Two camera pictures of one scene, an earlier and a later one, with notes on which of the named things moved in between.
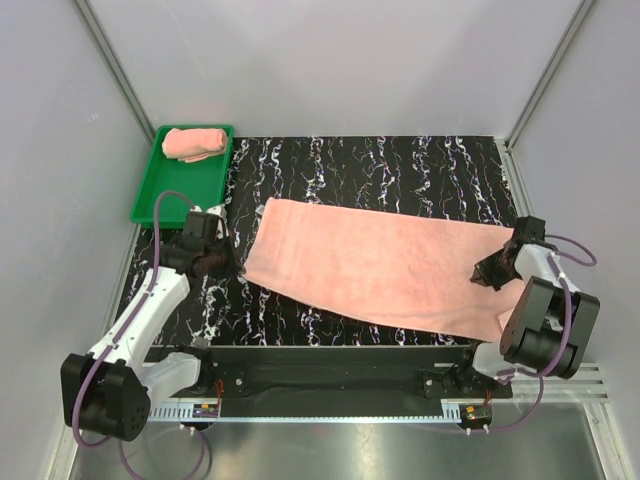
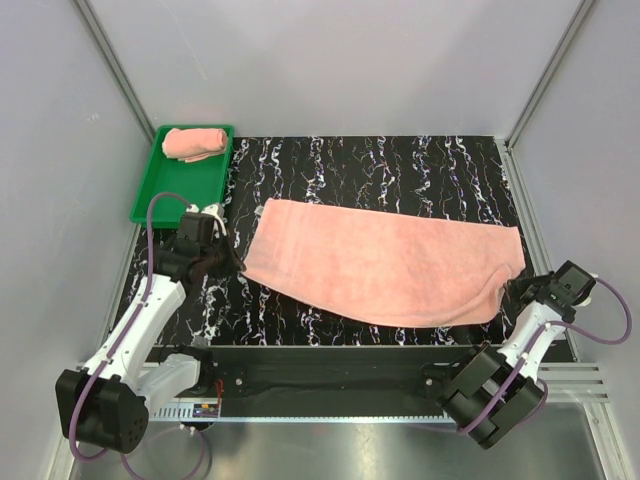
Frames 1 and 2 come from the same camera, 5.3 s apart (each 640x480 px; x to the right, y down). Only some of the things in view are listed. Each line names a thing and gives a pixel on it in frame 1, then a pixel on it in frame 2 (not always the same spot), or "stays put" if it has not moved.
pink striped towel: (192, 145) stays put
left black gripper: (235, 266) stays put
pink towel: (410, 271) stays put
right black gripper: (484, 275) to (514, 286)
